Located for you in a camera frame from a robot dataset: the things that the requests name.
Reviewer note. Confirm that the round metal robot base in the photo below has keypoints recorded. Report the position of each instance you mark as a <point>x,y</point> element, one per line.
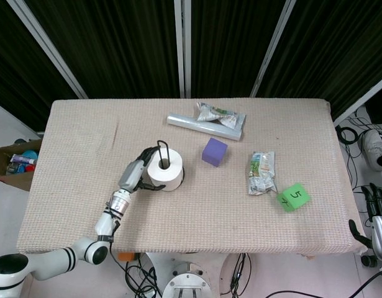
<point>187,284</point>

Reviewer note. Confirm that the purple foam cube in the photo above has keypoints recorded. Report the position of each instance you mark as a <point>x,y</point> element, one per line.
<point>214,152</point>

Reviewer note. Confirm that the beige woven tablecloth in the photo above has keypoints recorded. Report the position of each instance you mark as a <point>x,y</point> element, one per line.
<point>190,192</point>

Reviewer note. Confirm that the crumpled silver snack bag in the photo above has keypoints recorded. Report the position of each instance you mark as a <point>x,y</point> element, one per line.
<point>221,115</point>

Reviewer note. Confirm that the white sneaker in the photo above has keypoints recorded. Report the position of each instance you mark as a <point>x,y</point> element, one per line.
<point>374,149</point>

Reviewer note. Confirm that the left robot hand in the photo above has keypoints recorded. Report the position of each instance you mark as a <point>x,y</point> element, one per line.
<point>132,174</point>

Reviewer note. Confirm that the clear plastic wrap roll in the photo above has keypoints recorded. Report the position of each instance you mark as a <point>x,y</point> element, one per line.
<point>203,127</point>

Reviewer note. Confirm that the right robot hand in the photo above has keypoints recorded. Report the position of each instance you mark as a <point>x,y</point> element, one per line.
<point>378,217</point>

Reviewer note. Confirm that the cardboard box with items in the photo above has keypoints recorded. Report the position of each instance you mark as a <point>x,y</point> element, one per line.
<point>15,166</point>

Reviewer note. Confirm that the crumpled green printed snack bag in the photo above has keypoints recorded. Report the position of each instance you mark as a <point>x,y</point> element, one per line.
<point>261,173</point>

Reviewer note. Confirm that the orange object under table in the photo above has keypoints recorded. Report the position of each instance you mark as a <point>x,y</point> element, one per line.
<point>126,256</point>

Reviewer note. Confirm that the green numbered foam cube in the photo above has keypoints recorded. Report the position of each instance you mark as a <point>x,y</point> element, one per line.
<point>293,197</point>

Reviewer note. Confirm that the white toilet paper roll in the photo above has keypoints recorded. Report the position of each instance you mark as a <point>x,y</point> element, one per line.
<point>165,169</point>

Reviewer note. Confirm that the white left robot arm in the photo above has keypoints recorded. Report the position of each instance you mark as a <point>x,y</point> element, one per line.
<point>69,248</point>

